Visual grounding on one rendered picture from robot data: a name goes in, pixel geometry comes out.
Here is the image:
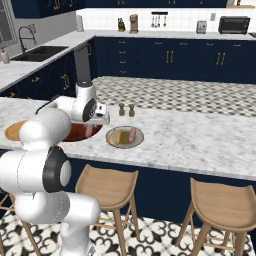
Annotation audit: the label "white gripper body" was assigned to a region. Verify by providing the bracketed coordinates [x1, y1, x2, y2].
[87, 113, 111, 127]

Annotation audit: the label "pink sausage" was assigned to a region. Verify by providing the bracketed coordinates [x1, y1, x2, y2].
[128, 127, 138, 142]
[85, 124, 96, 138]

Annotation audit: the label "dark brown bowl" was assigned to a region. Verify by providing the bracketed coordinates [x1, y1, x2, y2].
[61, 121, 104, 143]

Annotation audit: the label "grey round plate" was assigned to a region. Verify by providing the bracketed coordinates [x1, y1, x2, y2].
[105, 125, 145, 150]

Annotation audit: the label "orange-brown round plate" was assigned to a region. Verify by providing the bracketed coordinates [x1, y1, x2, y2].
[4, 119, 28, 143]

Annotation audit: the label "grey dishwasher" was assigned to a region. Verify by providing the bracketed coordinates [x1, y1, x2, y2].
[73, 42, 93, 85]

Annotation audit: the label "dark blue base cupboards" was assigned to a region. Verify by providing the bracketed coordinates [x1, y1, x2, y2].
[89, 36, 256, 85]
[0, 49, 78, 101]

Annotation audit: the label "wooden bar stool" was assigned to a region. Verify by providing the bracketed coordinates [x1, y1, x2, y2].
[0, 188, 42, 256]
[74, 163, 141, 256]
[174, 177, 256, 256]

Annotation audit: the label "black kitchen sink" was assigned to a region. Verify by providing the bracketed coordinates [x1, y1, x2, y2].
[10, 45, 70, 63]

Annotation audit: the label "dark blue island base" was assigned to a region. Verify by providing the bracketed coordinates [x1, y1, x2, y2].
[0, 149, 256, 234]

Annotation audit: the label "white paper towel roll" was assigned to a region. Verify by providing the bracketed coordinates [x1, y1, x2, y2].
[75, 14, 85, 33]

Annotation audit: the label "brown coffee machine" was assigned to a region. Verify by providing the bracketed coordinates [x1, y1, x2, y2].
[128, 13, 140, 35]

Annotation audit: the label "dark metal tap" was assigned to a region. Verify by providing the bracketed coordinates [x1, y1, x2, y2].
[18, 26, 38, 54]

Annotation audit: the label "white soap dispenser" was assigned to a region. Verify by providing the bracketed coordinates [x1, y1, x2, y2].
[0, 48, 11, 65]

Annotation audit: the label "grey framed window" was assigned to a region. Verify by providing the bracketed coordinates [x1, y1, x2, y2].
[0, 0, 17, 51]

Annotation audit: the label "silver toaster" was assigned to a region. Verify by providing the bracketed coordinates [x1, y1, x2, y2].
[195, 20, 208, 35]

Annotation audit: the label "black toaster oven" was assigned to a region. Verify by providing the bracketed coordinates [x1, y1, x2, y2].
[217, 15, 252, 36]

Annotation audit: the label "rail with hanging tools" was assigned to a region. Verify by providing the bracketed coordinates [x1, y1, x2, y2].
[150, 11, 169, 29]

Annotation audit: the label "dark blue wall cupboards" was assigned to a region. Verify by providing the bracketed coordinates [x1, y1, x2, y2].
[10, 0, 228, 19]

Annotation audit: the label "wooden wall shelf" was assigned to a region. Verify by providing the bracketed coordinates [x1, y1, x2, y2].
[225, 0, 256, 10]

